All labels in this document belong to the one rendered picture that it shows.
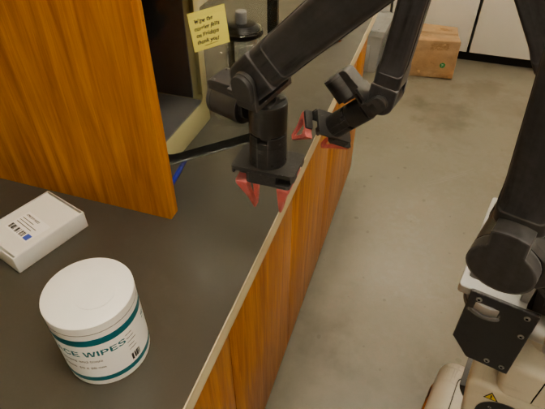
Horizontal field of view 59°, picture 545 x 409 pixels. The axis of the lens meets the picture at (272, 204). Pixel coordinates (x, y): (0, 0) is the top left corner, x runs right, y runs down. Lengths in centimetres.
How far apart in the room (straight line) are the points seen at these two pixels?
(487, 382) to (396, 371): 94
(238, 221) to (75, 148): 36
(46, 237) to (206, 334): 38
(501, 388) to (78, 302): 74
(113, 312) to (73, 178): 48
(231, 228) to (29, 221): 40
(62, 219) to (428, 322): 150
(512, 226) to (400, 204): 202
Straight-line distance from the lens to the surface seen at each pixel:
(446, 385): 163
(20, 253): 101
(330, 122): 113
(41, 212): 109
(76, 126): 102
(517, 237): 55
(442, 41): 373
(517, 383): 99
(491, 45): 413
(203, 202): 107
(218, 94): 73
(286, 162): 75
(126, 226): 105
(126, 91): 90
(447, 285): 224
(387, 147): 297
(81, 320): 72
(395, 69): 101
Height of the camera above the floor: 164
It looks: 41 degrees down
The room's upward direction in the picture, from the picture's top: straight up
